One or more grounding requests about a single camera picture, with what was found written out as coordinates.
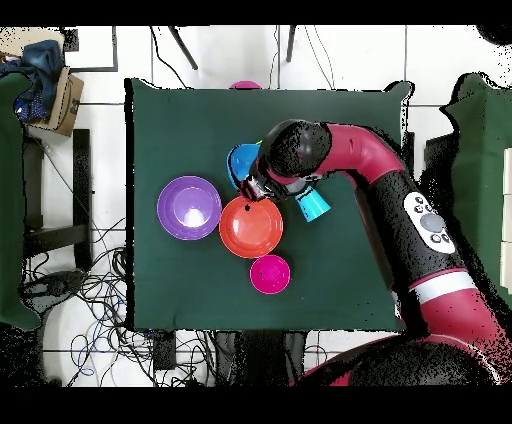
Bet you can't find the blue bowl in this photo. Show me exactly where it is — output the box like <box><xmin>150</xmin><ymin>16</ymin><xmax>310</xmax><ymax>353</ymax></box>
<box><xmin>226</xmin><ymin>142</ymin><xmax>261</xmax><ymax>191</ymax></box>

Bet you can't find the orange bowl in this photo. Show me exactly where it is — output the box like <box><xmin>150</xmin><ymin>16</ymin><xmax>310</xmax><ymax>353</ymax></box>
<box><xmin>218</xmin><ymin>194</ymin><xmax>284</xmax><ymax>260</ymax></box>

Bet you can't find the blue cup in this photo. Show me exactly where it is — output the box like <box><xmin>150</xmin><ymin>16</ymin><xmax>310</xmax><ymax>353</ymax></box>
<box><xmin>294</xmin><ymin>187</ymin><xmax>332</xmax><ymax>224</ymax></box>

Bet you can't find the purple bowl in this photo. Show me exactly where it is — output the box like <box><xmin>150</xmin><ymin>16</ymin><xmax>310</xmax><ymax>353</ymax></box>
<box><xmin>156</xmin><ymin>175</ymin><xmax>223</xmax><ymax>242</ymax></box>

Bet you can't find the small pink bowl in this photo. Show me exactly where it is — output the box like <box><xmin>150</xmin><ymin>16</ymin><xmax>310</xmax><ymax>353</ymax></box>
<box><xmin>249</xmin><ymin>254</ymin><xmax>292</xmax><ymax>296</ymax></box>

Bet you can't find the dark green table cloth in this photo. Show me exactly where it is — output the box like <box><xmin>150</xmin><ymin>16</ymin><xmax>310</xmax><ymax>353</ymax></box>
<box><xmin>124</xmin><ymin>76</ymin><xmax>415</xmax><ymax>333</ymax></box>

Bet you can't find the black tripod leg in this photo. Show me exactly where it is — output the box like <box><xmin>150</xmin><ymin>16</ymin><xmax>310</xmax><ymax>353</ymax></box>
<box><xmin>167</xmin><ymin>25</ymin><xmax>200</xmax><ymax>72</ymax></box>
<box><xmin>285</xmin><ymin>25</ymin><xmax>298</xmax><ymax>64</ymax></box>

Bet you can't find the black power adapter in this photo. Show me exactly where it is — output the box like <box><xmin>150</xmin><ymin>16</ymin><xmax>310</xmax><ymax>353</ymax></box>
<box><xmin>152</xmin><ymin>330</ymin><xmax>178</xmax><ymax>372</ymax></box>

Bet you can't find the black framed board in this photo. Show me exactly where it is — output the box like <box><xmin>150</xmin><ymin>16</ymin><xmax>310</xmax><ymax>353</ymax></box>
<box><xmin>63</xmin><ymin>25</ymin><xmax>120</xmax><ymax>74</ymax></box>

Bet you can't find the cardboard box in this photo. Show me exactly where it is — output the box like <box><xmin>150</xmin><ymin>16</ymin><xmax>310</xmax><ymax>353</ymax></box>
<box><xmin>29</xmin><ymin>65</ymin><xmax>86</xmax><ymax>138</ymax></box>

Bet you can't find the black chair base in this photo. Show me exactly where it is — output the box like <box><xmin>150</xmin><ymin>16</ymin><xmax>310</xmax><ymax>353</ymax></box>
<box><xmin>21</xmin><ymin>270</ymin><xmax>87</xmax><ymax>307</ymax></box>

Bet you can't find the green cloth side table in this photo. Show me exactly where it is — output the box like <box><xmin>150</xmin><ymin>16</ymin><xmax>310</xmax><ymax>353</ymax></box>
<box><xmin>439</xmin><ymin>71</ymin><xmax>512</xmax><ymax>309</ymax></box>
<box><xmin>0</xmin><ymin>71</ymin><xmax>43</xmax><ymax>332</ymax></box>

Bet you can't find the blue fabric bag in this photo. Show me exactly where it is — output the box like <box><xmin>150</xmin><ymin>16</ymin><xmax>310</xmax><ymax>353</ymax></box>
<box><xmin>0</xmin><ymin>38</ymin><xmax>66</xmax><ymax>123</ymax></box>

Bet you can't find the floor cable tangle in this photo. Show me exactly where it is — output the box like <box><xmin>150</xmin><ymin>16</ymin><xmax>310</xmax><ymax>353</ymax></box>
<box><xmin>23</xmin><ymin>217</ymin><xmax>215</xmax><ymax>387</ymax></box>

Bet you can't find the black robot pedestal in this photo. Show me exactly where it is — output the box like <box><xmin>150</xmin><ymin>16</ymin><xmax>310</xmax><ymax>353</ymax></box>
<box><xmin>213</xmin><ymin>329</ymin><xmax>310</xmax><ymax>387</ymax></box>

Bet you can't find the black stool frame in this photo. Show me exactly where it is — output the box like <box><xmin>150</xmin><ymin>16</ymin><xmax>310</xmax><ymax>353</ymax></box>
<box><xmin>22</xmin><ymin>128</ymin><xmax>94</xmax><ymax>272</ymax></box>
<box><xmin>399</xmin><ymin>131</ymin><xmax>460</xmax><ymax>193</ymax></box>

